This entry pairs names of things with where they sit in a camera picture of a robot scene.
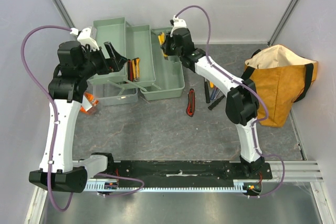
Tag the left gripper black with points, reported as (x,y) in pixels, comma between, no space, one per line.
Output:
(115,63)

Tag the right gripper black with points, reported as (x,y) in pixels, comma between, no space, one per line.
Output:
(168,46)

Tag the yellow black utility knife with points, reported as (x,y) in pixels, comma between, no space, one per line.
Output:
(161,38)
(136,69)

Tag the green translucent tool box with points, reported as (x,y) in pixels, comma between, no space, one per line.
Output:
(147,71)

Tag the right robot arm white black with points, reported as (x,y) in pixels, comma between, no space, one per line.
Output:
(241,97)

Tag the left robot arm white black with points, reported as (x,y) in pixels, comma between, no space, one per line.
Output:
(77,64)

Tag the black long tool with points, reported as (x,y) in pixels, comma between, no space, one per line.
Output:
(216,102)

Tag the clear plastic screw box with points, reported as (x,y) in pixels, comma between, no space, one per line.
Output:
(87,107)

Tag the orange screw box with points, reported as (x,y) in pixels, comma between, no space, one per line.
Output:
(92,99)

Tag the mustard canvas tote bag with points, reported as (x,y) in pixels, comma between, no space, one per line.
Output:
(282,78)

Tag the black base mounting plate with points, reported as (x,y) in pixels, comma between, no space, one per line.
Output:
(187,173)

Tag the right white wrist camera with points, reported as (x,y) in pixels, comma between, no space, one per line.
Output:
(177,23)

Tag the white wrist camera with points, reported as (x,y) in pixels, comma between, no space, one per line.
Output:
(177,23)
(87,36)

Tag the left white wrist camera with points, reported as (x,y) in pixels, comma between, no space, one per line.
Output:
(87,36)

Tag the hammer black handle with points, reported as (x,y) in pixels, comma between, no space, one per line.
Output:
(206,89)

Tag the blue grey cable duct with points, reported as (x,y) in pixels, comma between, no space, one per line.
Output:
(106,186)

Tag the aluminium rail frame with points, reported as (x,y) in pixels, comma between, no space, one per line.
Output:
(282,171)

